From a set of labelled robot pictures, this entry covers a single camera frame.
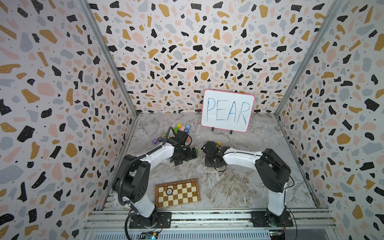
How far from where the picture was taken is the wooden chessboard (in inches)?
30.8

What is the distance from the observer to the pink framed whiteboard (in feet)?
3.43

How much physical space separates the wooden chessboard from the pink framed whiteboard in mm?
462
